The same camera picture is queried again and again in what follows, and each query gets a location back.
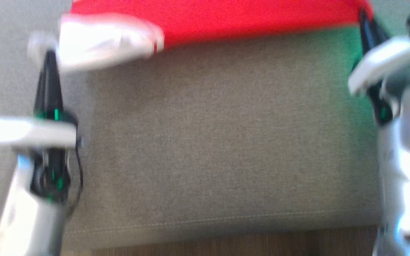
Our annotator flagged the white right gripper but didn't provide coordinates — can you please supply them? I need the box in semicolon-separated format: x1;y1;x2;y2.
347;9;410;125

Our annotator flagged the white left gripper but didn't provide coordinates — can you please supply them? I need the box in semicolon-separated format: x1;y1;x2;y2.
0;50;78;202

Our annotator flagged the red white-striped jersey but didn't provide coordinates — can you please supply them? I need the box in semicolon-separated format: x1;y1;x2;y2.
29;0;374;73

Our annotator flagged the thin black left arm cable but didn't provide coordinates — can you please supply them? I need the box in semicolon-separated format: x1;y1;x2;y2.
66;142;84;218

